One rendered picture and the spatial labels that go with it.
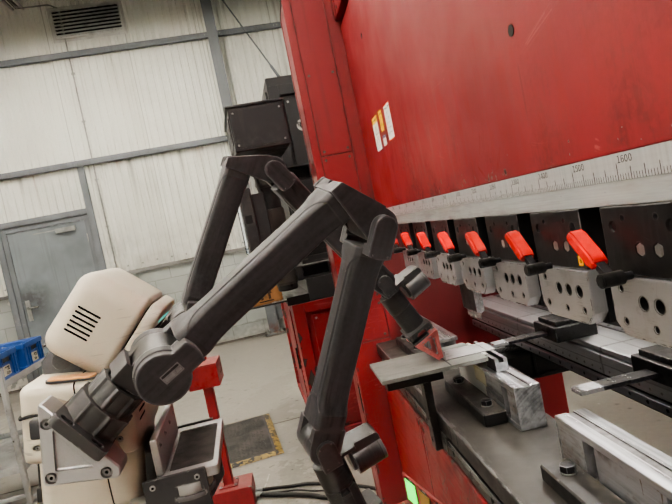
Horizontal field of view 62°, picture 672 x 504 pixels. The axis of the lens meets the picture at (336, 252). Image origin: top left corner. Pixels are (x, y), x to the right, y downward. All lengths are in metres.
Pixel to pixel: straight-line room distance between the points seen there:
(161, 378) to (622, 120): 0.66
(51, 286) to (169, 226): 1.74
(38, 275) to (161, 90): 3.01
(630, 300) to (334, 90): 1.73
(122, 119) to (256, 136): 6.12
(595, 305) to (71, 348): 0.79
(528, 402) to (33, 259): 7.77
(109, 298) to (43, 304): 7.59
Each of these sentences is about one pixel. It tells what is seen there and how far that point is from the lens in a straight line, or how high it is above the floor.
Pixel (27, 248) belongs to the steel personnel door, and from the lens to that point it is 8.58.
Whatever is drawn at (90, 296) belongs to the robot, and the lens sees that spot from 0.98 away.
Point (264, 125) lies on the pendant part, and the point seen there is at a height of 1.84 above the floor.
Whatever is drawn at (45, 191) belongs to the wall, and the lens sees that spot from 8.56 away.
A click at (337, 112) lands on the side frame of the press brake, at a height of 1.81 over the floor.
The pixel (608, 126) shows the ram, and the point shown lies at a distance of 0.76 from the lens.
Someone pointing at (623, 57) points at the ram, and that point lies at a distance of 0.72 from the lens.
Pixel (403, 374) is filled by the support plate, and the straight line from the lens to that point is 1.38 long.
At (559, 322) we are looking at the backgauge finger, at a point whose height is 1.03.
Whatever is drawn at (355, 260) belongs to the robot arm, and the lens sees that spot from 0.88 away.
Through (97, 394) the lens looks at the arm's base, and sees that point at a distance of 0.86.
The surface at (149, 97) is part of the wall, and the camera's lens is 8.46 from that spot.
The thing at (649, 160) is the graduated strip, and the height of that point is 1.39.
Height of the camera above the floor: 1.39
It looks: 3 degrees down
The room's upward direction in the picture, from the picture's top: 11 degrees counter-clockwise
